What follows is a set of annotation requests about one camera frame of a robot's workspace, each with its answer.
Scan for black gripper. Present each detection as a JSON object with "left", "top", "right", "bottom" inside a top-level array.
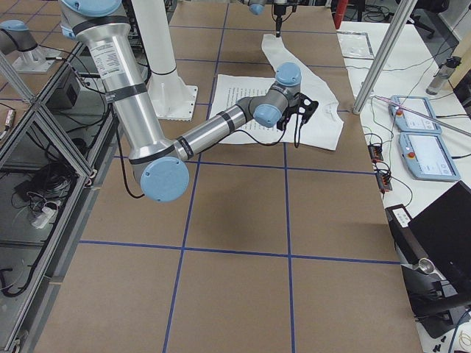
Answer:
[{"left": 272, "top": 0, "right": 288, "bottom": 38}]

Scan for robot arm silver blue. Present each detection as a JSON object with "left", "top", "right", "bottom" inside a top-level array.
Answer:
[
  {"left": 60, "top": 1, "right": 302, "bottom": 202},
  {"left": 239, "top": 0, "right": 290, "bottom": 38}
]

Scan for clear plastic document sleeve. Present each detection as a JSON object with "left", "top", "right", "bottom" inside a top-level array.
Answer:
[{"left": 337, "top": 31, "right": 375, "bottom": 60}]

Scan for orange electronics board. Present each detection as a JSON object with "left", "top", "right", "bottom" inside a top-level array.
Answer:
[{"left": 368, "top": 144, "right": 384, "bottom": 163}]

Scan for upper blue teach pendant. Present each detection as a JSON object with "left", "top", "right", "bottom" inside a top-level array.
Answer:
[{"left": 389, "top": 95, "right": 442, "bottom": 135}]

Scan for blue teach pendant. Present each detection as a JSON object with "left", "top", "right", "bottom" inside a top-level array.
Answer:
[
  {"left": 389, "top": 95, "right": 442, "bottom": 135},
  {"left": 399, "top": 132, "right": 461, "bottom": 182}
]

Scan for grey water bottle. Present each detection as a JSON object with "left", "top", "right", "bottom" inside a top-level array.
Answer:
[{"left": 425, "top": 56, "right": 461, "bottom": 96}]

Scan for metal reacher grabber stick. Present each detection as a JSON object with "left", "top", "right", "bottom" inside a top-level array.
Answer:
[{"left": 372, "top": 96, "right": 470, "bottom": 137}]

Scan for lower blue teach pendant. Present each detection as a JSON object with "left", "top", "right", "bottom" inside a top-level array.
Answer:
[{"left": 399, "top": 132, "right": 461, "bottom": 182}]

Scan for black laptop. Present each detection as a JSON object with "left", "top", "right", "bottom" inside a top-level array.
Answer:
[{"left": 408, "top": 181, "right": 470, "bottom": 292}]

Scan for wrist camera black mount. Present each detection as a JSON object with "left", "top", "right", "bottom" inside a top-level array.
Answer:
[{"left": 276, "top": 93, "right": 319, "bottom": 131}]

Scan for aluminium frame post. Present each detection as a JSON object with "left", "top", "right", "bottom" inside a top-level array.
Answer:
[{"left": 353, "top": 0, "right": 417, "bottom": 115}]

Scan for white pedestal base plate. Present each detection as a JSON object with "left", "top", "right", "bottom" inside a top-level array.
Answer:
[{"left": 149, "top": 83, "right": 198, "bottom": 121}]

